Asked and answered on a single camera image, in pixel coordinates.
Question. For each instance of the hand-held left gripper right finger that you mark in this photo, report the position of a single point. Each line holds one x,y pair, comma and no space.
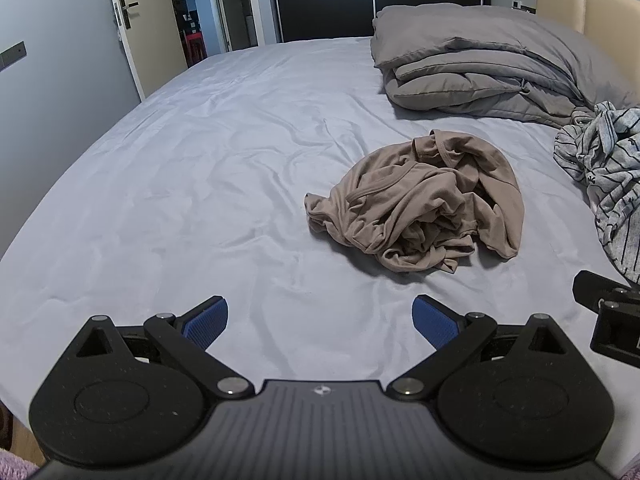
435,325

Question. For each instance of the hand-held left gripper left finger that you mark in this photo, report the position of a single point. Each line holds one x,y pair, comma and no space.
205,322

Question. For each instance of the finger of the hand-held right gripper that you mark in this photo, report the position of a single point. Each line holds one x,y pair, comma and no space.
592,287

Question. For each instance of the beige long-sleeve shirt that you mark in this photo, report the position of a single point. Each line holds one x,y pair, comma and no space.
400,200

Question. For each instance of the grey striped garment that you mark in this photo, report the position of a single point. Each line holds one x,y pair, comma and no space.
615,160

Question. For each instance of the bed with light blue sheet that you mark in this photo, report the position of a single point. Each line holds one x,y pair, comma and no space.
200,185

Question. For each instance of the mauve fuzzy cloth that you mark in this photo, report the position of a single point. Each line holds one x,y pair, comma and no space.
15,466

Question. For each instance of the folded grey duvet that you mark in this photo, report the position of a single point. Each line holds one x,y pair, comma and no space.
475,50

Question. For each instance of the red chair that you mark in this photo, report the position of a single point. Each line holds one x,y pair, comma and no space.
195,47

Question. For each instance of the cream padded headboard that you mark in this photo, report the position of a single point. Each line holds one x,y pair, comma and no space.
600,10

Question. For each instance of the cream room door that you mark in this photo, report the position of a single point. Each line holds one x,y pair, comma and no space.
150,35

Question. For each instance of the black wardrobe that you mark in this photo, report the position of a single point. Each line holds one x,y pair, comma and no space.
325,0

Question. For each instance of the white door frame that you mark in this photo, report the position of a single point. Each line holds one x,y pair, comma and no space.
222,5

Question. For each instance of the grey wall panel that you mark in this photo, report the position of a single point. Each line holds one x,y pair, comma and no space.
12,56

